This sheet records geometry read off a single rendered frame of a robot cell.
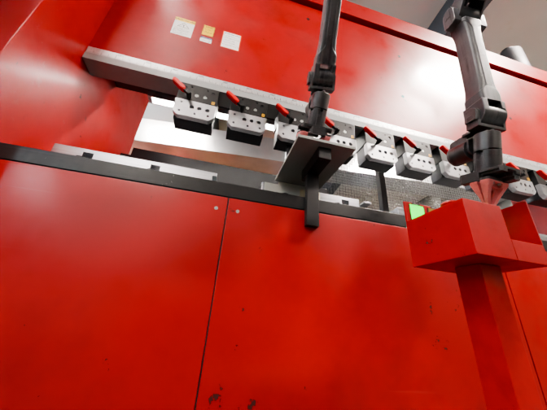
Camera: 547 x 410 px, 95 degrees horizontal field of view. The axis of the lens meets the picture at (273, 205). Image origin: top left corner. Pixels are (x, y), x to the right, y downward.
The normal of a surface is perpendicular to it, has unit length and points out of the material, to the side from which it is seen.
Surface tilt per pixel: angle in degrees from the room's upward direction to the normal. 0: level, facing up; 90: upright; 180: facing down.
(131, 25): 90
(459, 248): 90
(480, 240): 90
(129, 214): 90
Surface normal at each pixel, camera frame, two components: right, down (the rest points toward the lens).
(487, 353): -0.96, -0.18
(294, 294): 0.25, -0.39
